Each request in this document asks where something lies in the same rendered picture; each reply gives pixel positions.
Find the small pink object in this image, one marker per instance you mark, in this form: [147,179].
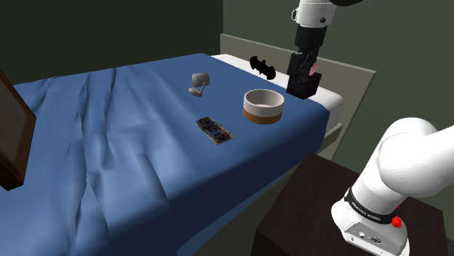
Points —
[313,70]

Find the bed with blue sheet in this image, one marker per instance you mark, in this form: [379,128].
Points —
[124,141]

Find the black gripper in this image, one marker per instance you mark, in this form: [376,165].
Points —
[309,39]

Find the dark brown robot stand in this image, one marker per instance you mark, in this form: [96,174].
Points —
[301,212]

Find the brown wooden cabinet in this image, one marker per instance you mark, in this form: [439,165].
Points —
[12,141]

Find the black bat figure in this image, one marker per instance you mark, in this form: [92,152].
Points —
[262,67]

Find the dark rectangular circuit board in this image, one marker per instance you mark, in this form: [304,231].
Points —
[214,130]

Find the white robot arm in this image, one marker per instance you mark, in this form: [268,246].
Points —
[404,166]

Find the white and brown bowl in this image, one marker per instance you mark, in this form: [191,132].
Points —
[263,106]

